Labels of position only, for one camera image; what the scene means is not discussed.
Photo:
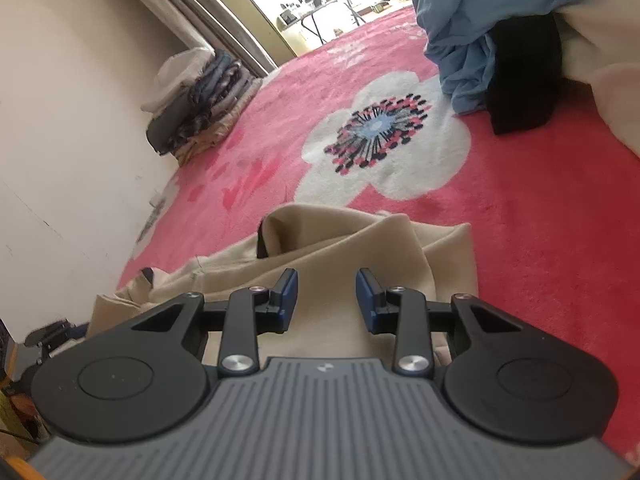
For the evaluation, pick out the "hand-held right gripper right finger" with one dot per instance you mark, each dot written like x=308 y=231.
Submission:
x=364 y=300

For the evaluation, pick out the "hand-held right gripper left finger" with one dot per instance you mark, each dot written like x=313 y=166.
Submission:
x=289 y=295

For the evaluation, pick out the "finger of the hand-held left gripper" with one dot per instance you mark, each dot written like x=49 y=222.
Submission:
x=55 y=337

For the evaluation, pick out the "beige jacket with black trim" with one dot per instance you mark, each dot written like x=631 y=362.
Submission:
x=340 y=240

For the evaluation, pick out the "stack of folded clothes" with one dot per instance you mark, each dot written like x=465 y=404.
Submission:
x=210 y=100

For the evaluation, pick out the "pink floral blanket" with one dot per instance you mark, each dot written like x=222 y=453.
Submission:
x=525 y=220

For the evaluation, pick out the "black cloth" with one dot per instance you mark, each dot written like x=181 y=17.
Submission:
x=525 y=75

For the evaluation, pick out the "folding table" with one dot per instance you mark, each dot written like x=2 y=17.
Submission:
x=320 y=8

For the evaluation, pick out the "grey curtain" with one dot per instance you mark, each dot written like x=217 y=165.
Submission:
x=200 y=10

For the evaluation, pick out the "blue shirt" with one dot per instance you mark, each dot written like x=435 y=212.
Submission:
x=475 y=20

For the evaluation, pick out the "beige garment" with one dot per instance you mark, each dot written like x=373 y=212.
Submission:
x=610 y=50

